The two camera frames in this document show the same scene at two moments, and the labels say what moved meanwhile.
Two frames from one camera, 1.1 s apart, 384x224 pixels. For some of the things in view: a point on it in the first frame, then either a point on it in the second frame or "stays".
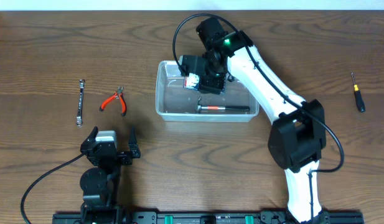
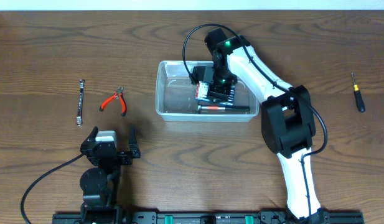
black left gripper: (111, 154) stays
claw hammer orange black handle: (223, 107) stays
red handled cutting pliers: (118, 93) stays
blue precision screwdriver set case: (191, 82) to (223, 94)
